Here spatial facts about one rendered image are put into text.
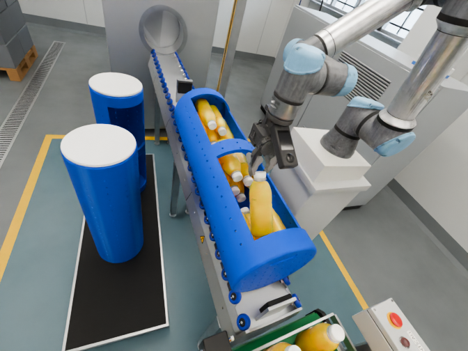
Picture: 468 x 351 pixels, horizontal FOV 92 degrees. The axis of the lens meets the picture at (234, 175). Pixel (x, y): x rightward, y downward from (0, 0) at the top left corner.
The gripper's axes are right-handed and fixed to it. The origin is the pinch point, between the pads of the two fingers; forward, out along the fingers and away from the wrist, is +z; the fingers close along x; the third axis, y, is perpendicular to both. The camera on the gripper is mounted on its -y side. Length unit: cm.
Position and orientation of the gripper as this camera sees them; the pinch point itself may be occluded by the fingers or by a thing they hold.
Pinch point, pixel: (258, 173)
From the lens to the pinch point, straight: 70.0
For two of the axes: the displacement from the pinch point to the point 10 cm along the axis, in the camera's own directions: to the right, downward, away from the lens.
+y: -3.5, -7.2, 6.0
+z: -2.5, 6.8, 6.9
